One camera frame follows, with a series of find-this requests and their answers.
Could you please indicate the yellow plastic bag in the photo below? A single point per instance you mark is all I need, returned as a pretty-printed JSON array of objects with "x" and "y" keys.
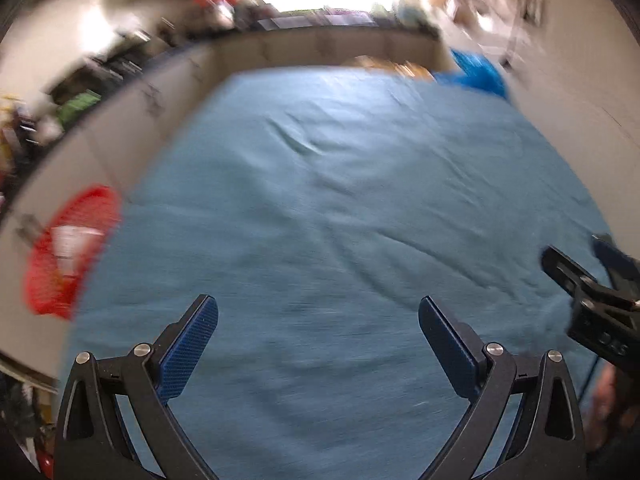
[{"x": 400, "y": 67}]

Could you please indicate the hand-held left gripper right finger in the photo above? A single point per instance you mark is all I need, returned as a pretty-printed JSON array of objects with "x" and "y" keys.
[{"x": 450, "y": 350}]

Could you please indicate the beige lower cabinets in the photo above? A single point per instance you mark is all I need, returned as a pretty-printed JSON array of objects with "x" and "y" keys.
[{"x": 125, "y": 125}]

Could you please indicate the blue plastic bag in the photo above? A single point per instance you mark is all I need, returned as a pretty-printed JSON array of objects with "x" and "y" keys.
[{"x": 475, "y": 72}]

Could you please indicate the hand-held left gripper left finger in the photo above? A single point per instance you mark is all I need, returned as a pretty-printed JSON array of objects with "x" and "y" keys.
[{"x": 192, "y": 345}]

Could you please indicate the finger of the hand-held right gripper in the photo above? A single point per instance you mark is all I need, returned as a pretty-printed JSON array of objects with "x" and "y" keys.
[
  {"x": 617, "y": 260},
  {"x": 565, "y": 267}
]

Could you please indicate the green vegetable leaves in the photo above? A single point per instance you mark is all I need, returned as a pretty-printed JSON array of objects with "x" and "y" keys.
[{"x": 77, "y": 105}]

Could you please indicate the red mesh basket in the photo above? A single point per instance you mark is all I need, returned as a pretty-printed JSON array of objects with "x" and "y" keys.
[{"x": 50, "y": 280}]

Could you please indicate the black kitchen countertop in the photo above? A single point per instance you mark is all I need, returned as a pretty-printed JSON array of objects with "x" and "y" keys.
[{"x": 172, "y": 55}]

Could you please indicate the person's right hand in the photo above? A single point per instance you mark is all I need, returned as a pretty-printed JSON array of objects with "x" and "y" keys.
[{"x": 605, "y": 400}]

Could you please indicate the blue tablecloth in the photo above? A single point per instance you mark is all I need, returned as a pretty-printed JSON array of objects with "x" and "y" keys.
[{"x": 325, "y": 210}]

